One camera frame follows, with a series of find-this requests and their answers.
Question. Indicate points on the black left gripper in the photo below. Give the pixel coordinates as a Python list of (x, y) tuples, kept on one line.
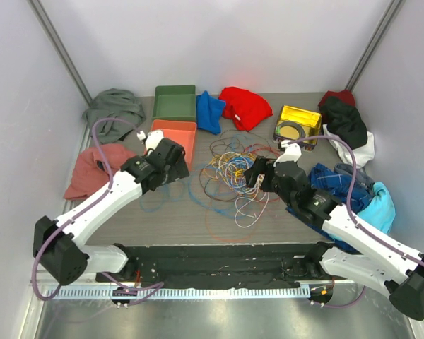
[(178, 171)]

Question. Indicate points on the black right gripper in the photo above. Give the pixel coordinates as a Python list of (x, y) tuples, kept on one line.
[(259, 167)]

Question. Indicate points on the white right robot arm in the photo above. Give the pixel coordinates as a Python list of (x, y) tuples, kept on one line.
[(383, 264)]

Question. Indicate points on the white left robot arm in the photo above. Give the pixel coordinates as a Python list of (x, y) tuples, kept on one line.
[(60, 245)]

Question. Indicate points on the orange plastic tray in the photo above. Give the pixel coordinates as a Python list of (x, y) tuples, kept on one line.
[(181, 132)]

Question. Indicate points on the green plastic tray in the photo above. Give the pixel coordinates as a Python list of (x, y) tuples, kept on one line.
[(175, 103)]

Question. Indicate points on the gold tin box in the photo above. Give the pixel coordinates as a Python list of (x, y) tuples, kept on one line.
[(295, 123)]

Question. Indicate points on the royal blue cloth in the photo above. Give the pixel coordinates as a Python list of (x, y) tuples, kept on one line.
[(209, 110)]

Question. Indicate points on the blue plaid cloth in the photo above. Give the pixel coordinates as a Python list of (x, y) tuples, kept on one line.
[(337, 183)]

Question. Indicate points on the salmon pink cloth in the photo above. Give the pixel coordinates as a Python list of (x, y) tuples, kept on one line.
[(90, 174)]

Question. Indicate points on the grey cloth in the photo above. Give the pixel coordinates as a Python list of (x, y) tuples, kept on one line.
[(123, 110)]

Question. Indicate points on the black cloth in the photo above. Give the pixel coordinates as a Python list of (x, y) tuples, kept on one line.
[(344, 121)]

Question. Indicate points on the white cloth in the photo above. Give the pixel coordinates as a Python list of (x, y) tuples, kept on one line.
[(357, 148)]

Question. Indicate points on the dark red cloth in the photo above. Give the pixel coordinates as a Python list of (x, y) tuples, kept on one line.
[(345, 96)]

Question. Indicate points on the cyan cloth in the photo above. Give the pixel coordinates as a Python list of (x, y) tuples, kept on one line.
[(381, 212)]

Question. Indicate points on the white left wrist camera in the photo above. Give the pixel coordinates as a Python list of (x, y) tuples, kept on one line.
[(150, 139)]

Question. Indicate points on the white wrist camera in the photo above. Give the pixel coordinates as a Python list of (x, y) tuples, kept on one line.
[(150, 139), (289, 152)]

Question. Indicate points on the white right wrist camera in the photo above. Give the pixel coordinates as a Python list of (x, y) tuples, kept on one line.
[(289, 152)]

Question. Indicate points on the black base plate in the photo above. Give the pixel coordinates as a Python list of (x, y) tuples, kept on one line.
[(223, 267)]

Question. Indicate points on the white slotted cable duct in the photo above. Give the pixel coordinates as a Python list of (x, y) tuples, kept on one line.
[(115, 292)]

